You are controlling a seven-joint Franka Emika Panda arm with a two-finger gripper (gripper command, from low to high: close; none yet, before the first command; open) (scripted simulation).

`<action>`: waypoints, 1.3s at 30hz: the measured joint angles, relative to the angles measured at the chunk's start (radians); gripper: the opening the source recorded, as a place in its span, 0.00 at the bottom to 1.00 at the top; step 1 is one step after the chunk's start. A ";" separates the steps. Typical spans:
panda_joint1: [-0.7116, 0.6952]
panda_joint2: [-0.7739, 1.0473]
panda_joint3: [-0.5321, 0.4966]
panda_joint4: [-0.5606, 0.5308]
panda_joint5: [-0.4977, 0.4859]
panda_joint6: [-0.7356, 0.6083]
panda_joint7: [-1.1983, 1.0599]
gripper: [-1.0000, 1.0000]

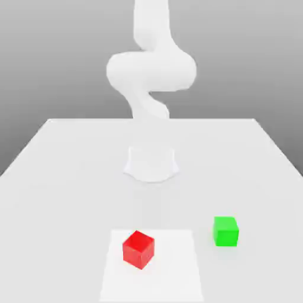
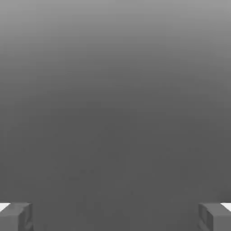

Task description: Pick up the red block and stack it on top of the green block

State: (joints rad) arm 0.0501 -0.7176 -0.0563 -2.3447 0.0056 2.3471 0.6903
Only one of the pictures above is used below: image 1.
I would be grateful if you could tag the small red cube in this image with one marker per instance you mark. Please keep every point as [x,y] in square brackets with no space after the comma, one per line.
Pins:
[138,249]

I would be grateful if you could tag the small green cube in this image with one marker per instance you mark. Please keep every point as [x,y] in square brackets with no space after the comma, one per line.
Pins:
[226,232]

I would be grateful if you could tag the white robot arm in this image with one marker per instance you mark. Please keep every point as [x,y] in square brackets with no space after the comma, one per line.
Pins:
[151,71]

